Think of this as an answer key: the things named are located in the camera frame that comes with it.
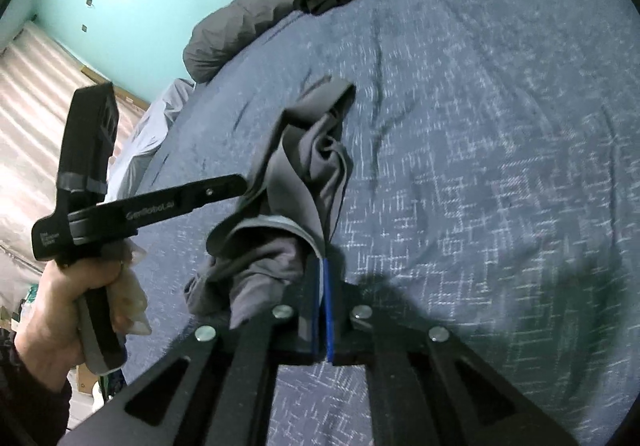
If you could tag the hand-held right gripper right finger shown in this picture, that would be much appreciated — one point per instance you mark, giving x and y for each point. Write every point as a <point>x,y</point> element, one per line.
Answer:
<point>329,308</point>

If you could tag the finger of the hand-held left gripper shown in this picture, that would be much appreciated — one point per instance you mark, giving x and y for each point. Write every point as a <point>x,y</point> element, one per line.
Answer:
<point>215,188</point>

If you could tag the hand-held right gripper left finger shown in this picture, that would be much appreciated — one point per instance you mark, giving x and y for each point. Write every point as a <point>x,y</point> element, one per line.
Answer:
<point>315,308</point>

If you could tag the grey garment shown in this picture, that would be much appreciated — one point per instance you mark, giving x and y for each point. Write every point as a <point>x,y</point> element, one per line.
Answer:
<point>300,166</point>

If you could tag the person's left forearm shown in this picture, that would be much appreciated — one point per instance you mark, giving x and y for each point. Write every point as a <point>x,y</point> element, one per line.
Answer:
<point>30,401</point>

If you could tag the person's left hand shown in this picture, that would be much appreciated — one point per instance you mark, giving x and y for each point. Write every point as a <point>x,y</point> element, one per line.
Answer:
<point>50,311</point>

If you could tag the white bed sheet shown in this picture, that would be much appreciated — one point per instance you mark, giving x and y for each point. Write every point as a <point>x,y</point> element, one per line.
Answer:
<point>150,136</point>

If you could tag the black puffer jacket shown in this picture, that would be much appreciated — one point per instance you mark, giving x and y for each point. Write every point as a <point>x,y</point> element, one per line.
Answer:
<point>235,34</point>

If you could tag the blue patterned bed blanket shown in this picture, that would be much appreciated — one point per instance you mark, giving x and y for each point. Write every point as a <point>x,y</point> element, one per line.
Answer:
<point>475,151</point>

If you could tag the cardboard box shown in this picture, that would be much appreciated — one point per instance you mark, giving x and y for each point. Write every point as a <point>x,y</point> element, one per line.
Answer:
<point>85,378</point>

